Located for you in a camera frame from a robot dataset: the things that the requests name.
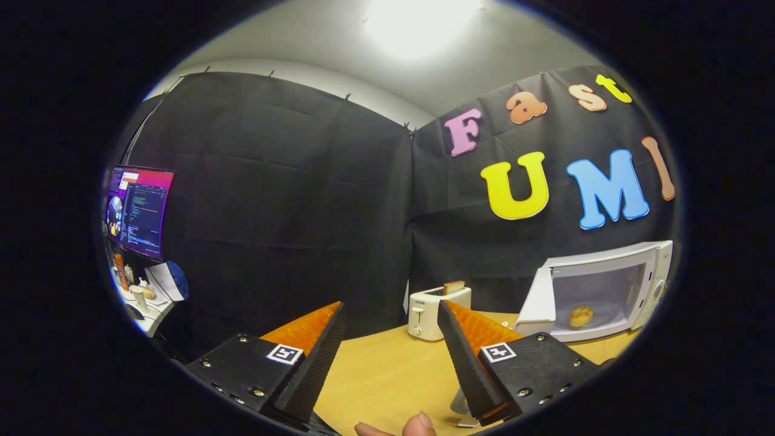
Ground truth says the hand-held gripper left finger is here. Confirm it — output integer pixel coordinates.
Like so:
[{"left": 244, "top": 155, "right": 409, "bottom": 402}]
[{"left": 185, "top": 301, "right": 347, "bottom": 424}]

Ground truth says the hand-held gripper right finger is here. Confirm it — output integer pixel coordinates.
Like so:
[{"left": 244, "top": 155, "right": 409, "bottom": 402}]
[{"left": 437, "top": 300, "right": 603, "bottom": 426}]

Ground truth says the white microwave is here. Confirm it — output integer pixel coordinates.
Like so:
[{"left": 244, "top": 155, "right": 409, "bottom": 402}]
[{"left": 513, "top": 240, "right": 674, "bottom": 343}]

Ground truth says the cream toaster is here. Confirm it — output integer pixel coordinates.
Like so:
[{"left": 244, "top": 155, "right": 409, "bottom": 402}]
[{"left": 408, "top": 286, "right": 472, "bottom": 342}]

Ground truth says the black backdrop cloth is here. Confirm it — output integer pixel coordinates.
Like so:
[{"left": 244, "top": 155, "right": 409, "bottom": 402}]
[{"left": 112, "top": 65, "right": 678, "bottom": 358}]

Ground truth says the blue cap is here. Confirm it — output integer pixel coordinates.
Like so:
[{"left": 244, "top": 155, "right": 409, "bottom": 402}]
[{"left": 165, "top": 260, "right": 190, "bottom": 302}]

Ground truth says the white side desk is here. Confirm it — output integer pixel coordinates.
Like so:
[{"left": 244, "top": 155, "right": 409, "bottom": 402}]
[{"left": 109, "top": 266, "right": 176, "bottom": 338}]

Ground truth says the white paper sheet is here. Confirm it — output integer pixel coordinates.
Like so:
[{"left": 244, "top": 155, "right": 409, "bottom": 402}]
[{"left": 145, "top": 265, "right": 182, "bottom": 302}]

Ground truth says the computer monitor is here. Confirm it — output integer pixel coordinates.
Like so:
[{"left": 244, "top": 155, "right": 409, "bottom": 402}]
[{"left": 104, "top": 165, "right": 176, "bottom": 261}]

